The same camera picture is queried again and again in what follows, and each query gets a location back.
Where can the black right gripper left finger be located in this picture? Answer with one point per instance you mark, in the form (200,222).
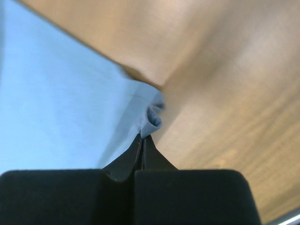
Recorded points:
(71,197)

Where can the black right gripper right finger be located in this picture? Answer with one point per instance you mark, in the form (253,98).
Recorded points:
(165,195)

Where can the light blue t shirt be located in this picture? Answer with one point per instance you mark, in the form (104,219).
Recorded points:
(63,106)

